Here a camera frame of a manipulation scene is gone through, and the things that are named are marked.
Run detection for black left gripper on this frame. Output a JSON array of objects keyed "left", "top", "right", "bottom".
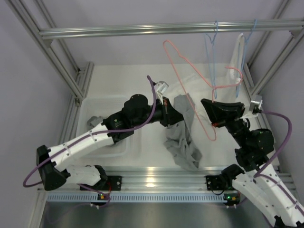
[{"left": 132, "top": 96, "right": 186, "bottom": 128}]

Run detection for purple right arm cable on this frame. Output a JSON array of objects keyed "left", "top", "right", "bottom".
[{"left": 210, "top": 110, "right": 304, "bottom": 228}]

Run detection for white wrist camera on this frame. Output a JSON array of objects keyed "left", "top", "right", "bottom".
[
  {"left": 154, "top": 81, "right": 169, "bottom": 104},
  {"left": 240, "top": 95, "right": 263, "bottom": 119}
]

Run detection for grey clothes pile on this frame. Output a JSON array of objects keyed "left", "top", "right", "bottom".
[{"left": 172, "top": 94, "right": 194, "bottom": 145}]

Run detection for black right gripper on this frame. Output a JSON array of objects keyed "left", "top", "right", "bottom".
[{"left": 200, "top": 99, "right": 249, "bottom": 148}]

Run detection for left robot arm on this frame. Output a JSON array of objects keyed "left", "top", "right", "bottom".
[{"left": 37, "top": 94, "right": 183, "bottom": 191}]

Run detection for aluminium frame struts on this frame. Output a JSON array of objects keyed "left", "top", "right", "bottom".
[
  {"left": 241, "top": 0, "right": 304, "bottom": 133},
  {"left": 0, "top": 0, "right": 94, "bottom": 107}
]

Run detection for blue wire hanger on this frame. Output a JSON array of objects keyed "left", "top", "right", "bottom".
[
  {"left": 204, "top": 21, "right": 219, "bottom": 87},
  {"left": 236, "top": 19, "right": 257, "bottom": 98}
]

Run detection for aluminium hanging rail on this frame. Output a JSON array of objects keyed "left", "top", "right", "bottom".
[{"left": 39, "top": 19, "right": 304, "bottom": 40}]

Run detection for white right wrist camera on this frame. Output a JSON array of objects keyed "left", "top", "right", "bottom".
[{"left": 240, "top": 95, "right": 263, "bottom": 119}]

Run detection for white garment under pile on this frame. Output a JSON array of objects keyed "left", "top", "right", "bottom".
[{"left": 165, "top": 73, "right": 226, "bottom": 138}]

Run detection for grey tank top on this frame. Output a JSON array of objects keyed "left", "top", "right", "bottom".
[
  {"left": 164, "top": 121, "right": 202, "bottom": 171},
  {"left": 86, "top": 116, "right": 103, "bottom": 128}
]

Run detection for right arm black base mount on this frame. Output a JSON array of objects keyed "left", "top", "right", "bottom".
[{"left": 205, "top": 175, "right": 228, "bottom": 191}]

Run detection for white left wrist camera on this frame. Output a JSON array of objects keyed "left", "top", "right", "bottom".
[{"left": 154, "top": 81, "right": 169, "bottom": 104}]

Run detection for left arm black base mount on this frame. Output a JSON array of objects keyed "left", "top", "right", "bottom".
[{"left": 80, "top": 175, "right": 123, "bottom": 191}]

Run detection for white plastic basket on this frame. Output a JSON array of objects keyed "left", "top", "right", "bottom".
[{"left": 76, "top": 95, "right": 142, "bottom": 159}]

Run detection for pink wire hanger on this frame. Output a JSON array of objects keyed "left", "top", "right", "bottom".
[{"left": 162, "top": 40, "right": 243, "bottom": 142}]

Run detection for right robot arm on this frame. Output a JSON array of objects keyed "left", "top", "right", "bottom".
[{"left": 201, "top": 96, "right": 304, "bottom": 228}]

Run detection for aluminium frame right struts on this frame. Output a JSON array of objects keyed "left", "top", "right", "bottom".
[{"left": 241, "top": 0, "right": 304, "bottom": 133}]

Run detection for aluminium frame left struts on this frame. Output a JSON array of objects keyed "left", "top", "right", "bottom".
[{"left": 0, "top": 0, "right": 94, "bottom": 107}]

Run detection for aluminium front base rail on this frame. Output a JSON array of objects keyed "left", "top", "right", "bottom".
[{"left": 38, "top": 166, "right": 295, "bottom": 192}]

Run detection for slotted grey cable duct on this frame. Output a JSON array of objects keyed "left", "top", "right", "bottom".
[{"left": 47, "top": 192, "right": 227, "bottom": 203}]

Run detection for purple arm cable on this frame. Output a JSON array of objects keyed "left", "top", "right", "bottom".
[
  {"left": 23, "top": 75, "right": 157, "bottom": 209},
  {"left": 210, "top": 110, "right": 304, "bottom": 228}
]

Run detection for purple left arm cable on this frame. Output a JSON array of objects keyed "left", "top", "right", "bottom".
[{"left": 23, "top": 75, "right": 157, "bottom": 209}]

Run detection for white tank top on hanger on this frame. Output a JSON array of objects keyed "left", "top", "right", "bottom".
[{"left": 223, "top": 33, "right": 245, "bottom": 103}]

